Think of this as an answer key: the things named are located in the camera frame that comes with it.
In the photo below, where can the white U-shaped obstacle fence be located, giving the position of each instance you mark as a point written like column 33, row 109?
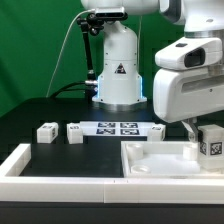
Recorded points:
column 15, row 187

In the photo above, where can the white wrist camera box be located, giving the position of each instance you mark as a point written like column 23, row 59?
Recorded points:
column 190, row 53

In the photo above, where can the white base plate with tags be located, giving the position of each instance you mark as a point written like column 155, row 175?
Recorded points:
column 98, row 128

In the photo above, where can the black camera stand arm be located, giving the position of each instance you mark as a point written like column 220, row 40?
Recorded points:
column 89, row 27

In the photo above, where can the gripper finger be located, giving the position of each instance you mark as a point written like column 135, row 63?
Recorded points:
column 190, row 125

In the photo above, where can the grey camera on stand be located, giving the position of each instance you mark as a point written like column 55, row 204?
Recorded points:
column 111, row 14

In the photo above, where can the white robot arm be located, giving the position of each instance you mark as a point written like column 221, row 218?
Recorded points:
column 119, row 85

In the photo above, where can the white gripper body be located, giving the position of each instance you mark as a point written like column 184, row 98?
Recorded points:
column 180, row 95

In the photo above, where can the white square tabletop part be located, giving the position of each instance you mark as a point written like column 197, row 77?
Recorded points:
column 165, row 159

